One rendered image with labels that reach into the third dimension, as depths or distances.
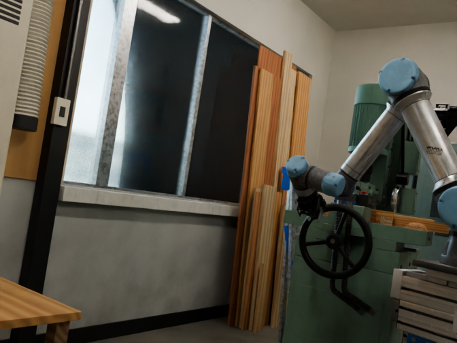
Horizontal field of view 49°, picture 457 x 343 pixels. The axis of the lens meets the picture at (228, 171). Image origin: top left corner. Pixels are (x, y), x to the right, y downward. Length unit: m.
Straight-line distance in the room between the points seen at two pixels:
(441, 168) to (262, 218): 2.26
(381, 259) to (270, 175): 1.99
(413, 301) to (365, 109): 0.95
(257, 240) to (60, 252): 1.48
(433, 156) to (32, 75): 1.66
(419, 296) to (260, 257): 2.12
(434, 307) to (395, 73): 0.70
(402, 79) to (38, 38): 1.55
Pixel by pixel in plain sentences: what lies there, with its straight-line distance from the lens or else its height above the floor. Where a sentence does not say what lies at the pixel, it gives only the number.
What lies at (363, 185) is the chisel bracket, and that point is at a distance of 2.26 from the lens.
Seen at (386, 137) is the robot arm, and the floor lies 1.19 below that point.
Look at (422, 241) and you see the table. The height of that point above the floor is 0.86.
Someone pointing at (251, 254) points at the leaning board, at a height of 0.53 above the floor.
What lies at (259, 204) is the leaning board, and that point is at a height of 0.89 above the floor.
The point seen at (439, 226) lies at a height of 0.93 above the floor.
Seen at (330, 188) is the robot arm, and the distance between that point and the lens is 1.60.
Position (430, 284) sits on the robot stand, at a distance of 1.62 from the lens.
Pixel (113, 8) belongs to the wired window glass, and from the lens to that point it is 3.02.
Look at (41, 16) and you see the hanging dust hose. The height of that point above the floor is 1.58.
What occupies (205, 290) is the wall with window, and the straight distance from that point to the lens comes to 3.71.
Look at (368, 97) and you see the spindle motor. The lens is 2.29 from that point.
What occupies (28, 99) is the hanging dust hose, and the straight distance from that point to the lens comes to 2.34.
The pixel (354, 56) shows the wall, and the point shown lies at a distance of 5.08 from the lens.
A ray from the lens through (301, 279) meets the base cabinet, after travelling 2.22.
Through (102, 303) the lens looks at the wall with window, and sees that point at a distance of 3.02.
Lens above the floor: 0.92
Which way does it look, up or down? 3 degrees up
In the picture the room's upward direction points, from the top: 8 degrees clockwise
